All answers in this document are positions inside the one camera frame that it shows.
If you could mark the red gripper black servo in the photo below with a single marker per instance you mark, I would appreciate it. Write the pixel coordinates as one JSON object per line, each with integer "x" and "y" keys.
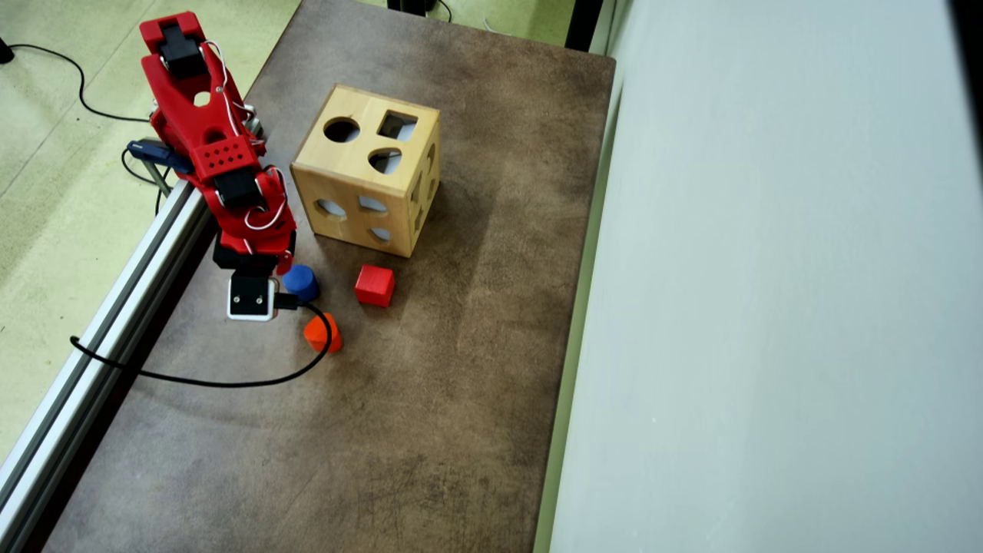
{"x": 244, "y": 260}

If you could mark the blue cylinder block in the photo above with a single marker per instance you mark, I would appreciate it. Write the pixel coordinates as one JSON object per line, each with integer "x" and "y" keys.
{"x": 301, "y": 283}

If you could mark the red robot arm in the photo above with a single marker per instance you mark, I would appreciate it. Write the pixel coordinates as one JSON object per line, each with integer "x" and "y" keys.
{"x": 203, "y": 115}

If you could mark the wooden shape sorter box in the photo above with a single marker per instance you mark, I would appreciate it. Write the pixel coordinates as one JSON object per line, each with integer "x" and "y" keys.
{"x": 361, "y": 173}

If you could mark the orange rounded triangle block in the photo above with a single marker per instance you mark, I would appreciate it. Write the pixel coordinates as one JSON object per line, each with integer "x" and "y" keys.
{"x": 316, "y": 332}

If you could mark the red cube block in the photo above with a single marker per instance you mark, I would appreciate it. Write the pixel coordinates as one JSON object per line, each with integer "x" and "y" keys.
{"x": 375, "y": 286}

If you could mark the black round foot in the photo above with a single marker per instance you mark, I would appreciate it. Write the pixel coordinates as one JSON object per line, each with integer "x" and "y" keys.
{"x": 4, "y": 51}

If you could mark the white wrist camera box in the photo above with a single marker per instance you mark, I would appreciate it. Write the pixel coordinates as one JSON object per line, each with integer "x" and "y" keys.
{"x": 249, "y": 296}

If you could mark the aluminium profile rail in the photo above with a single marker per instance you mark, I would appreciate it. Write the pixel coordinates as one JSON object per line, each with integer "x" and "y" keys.
{"x": 157, "y": 257}

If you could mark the grey metal bracket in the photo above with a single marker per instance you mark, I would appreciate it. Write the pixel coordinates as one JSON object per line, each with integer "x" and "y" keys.
{"x": 256, "y": 123}

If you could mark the dark vertical post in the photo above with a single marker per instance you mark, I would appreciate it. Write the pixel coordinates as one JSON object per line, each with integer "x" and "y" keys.
{"x": 584, "y": 23}

